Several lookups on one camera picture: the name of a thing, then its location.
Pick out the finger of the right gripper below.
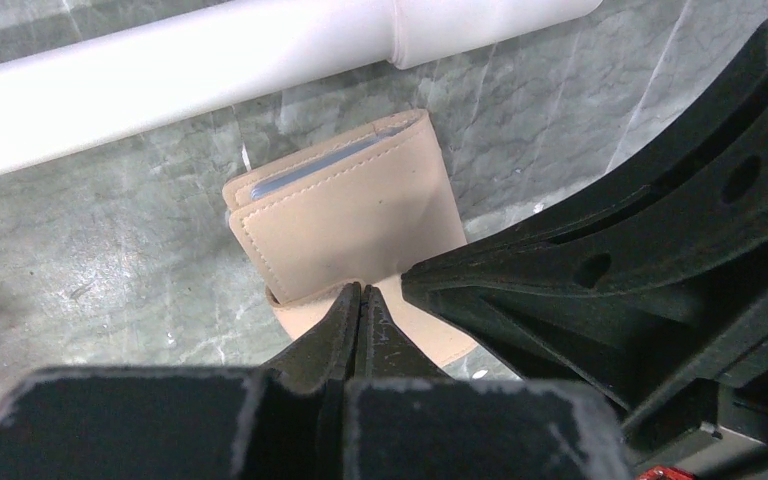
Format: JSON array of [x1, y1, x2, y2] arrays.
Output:
[[402, 19, 768, 430]]

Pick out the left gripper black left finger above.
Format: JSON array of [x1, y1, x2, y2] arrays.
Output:
[[0, 283, 362, 479]]

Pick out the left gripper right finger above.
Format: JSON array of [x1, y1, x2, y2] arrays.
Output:
[[345, 284, 634, 480]]

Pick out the white PVC pipe frame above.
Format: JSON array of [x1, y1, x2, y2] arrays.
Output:
[[0, 0, 596, 176]]

